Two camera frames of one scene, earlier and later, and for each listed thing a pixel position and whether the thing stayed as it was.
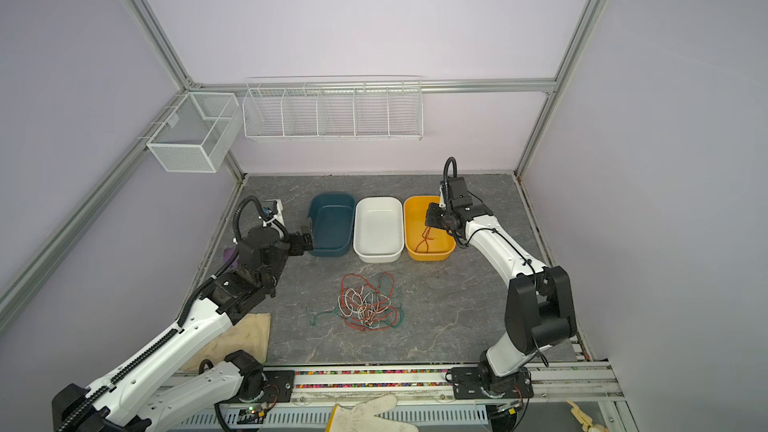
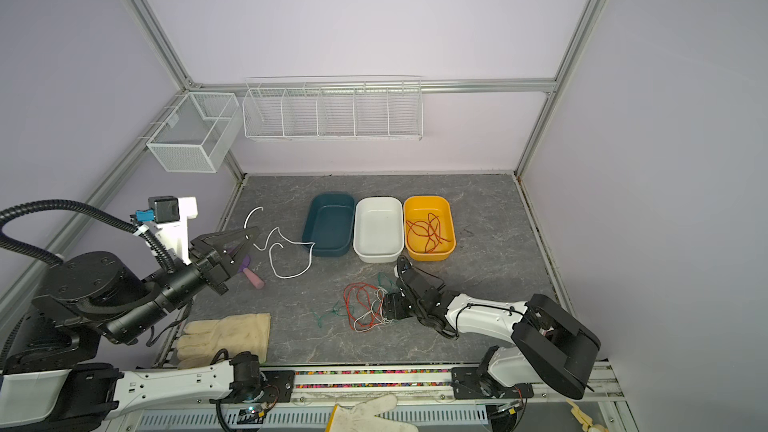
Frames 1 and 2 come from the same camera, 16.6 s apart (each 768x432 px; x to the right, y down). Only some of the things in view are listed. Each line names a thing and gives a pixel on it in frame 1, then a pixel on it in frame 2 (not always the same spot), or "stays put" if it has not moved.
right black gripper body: [439, 217] → [398, 302]
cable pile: [365, 307] stays put
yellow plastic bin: [425, 242] stays put
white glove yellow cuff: [363, 417] stays put
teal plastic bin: [332, 217] stays put
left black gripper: [298, 247] → [212, 254]
